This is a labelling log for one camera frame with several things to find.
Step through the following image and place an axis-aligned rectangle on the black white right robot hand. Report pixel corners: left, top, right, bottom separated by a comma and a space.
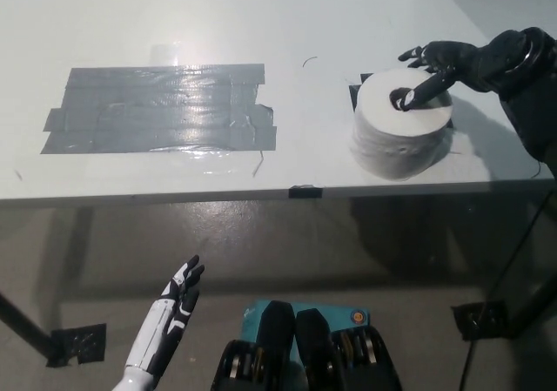
393, 40, 489, 113

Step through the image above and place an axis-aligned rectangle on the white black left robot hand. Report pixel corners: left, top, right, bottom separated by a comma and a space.
111, 254, 205, 391

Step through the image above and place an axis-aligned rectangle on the white toilet paper roll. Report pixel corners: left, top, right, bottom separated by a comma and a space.
350, 69, 453, 181

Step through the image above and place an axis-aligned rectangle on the black tape square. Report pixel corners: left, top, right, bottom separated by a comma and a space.
347, 72, 456, 131

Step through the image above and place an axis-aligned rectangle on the black table leg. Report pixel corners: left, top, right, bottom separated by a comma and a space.
500, 233, 557, 339
0, 293, 56, 364

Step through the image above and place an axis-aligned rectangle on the small black tape piece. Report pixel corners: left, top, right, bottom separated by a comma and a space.
288, 184, 324, 199

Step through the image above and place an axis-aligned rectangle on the grey duct tape patch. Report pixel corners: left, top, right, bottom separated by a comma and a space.
40, 63, 279, 155

